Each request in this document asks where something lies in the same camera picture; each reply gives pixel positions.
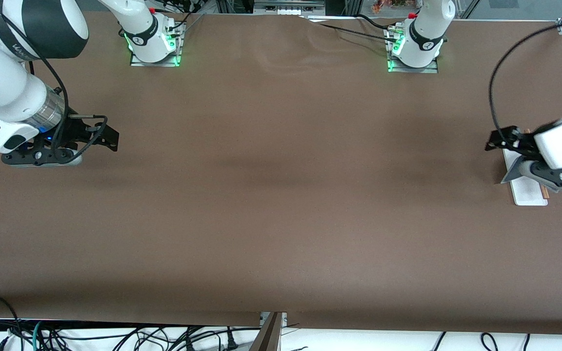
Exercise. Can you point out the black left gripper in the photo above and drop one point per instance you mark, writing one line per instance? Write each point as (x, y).
(518, 139)

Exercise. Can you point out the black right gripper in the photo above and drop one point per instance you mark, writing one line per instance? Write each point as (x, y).
(77, 131)

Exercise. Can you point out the dark grey towel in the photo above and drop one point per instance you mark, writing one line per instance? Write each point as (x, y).
(517, 173)

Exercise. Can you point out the orange background clutter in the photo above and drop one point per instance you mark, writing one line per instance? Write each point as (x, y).
(393, 5)

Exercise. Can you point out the white power strip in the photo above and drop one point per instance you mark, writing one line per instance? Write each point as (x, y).
(286, 11)

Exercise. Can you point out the black power plug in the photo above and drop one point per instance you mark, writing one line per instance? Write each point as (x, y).
(232, 343)

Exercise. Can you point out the brown wooden table support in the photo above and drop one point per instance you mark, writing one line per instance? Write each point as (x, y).
(269, 336)

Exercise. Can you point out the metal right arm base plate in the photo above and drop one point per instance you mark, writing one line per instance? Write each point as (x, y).
(137, 64)

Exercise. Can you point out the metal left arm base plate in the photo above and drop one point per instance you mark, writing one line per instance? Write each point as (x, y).
(432, 70)

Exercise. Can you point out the aluminium extrusion rail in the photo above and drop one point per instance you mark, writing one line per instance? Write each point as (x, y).
(286, 3)

